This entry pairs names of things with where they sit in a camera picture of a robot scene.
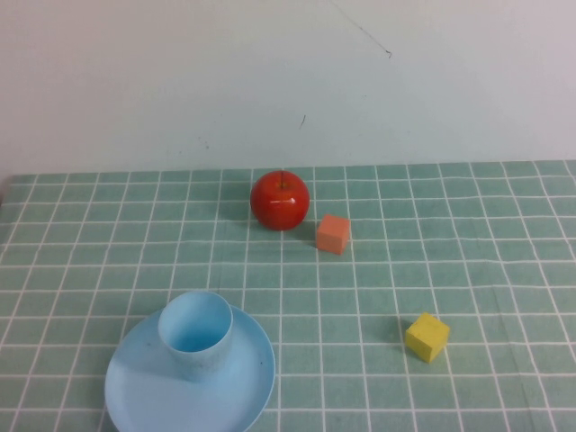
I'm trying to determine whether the light blue plastic cup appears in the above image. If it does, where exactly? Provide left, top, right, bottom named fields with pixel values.
left=157, top=291, right=235, bottom=385

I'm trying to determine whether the light blue plastic plate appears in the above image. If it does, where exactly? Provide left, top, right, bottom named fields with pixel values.
left=104, top=305, right=276, bottom=432

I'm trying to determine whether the red apple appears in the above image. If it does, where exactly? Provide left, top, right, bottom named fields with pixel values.
left=249, top=169, right=311, bottom=233

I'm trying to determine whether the orange foam cube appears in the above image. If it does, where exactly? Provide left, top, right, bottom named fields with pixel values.
left=315, top=213, right=352, bottom=257

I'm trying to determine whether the green checkered tablecloth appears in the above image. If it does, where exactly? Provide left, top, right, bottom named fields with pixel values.
left=0, top=160, right=576, bottom=432

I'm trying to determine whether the yellow foam cube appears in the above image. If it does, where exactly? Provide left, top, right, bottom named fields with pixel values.
left=404, top=312, right=452, bottom=365

